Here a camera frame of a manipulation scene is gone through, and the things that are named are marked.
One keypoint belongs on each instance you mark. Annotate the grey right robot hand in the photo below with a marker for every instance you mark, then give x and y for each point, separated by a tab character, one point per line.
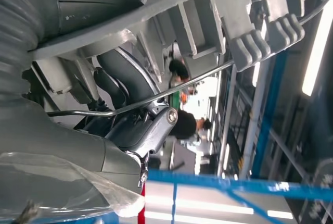
65	139

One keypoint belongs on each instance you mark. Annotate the long ceiling light strip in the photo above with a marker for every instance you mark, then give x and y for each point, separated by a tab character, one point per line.
316	53

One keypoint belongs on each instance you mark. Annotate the blue metal shelf rack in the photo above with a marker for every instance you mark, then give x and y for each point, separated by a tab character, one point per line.
208	181

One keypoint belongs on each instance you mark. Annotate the red barrier belt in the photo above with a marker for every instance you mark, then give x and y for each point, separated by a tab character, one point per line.
142	212

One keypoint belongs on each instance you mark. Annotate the person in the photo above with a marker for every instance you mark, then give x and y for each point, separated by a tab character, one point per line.
184	125
178	69

